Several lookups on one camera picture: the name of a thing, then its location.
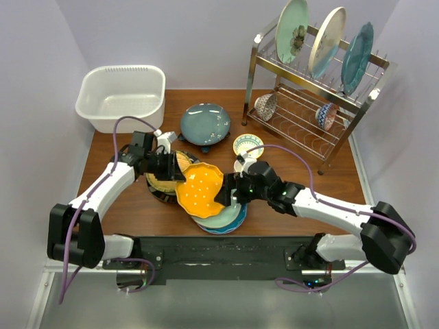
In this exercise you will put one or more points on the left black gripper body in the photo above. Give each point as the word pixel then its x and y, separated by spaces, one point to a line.
pixel 161 164

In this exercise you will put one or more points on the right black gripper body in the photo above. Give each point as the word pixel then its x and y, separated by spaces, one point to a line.
pixel 244 184

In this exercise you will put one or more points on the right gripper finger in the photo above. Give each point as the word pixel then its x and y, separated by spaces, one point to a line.
pixel 241 198
pixel 224 195

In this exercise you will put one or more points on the mint green flower plate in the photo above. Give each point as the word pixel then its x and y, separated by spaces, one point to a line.
pixel 224 218

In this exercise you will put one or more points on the orange dotted scalloped plate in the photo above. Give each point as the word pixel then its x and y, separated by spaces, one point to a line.
pixel 196 195

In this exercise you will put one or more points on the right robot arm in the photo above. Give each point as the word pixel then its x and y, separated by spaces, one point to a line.
pixel 376 234

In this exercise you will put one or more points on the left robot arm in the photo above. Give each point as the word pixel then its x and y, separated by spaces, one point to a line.
pixel 75 233

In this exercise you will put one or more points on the white plastic bin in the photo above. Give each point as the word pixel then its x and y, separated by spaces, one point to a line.
pixel 110 92

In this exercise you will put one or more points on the woven straw round mat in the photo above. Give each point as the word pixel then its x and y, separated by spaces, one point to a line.
pixel 169 186

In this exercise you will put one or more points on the white ceramic mug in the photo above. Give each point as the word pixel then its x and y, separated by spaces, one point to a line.
pixel 243 165

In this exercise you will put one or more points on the black patterned rim plate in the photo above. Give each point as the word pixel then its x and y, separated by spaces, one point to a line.
pixel 169 198

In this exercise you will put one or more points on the blue dotted scalloped plate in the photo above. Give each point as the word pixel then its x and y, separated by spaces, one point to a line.
pixel 230 227

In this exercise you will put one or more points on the yellow teal patterned bowl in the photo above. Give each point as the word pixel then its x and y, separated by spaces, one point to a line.
pixel 245 142

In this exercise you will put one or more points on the blue-grey blossom plate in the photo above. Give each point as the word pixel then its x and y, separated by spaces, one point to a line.
pixel 205 124

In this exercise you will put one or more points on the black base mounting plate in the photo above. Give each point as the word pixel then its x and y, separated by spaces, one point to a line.
pixel 222 258

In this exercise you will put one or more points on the brown patterned bowl in rack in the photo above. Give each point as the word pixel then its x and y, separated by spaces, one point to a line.
pixel 265 106

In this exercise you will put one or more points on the blue red bowl in rack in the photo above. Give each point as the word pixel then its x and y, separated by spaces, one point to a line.
pixel 325 116

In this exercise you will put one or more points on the beige blue plate in rack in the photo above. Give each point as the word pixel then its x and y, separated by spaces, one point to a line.
pixel 326 43

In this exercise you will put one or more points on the mint flower plate in rack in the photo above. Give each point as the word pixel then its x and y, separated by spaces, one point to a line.
pixel 291 30

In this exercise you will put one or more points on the teal scalloped plate in rack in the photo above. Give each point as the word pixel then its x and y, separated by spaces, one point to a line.
pixel 356 58

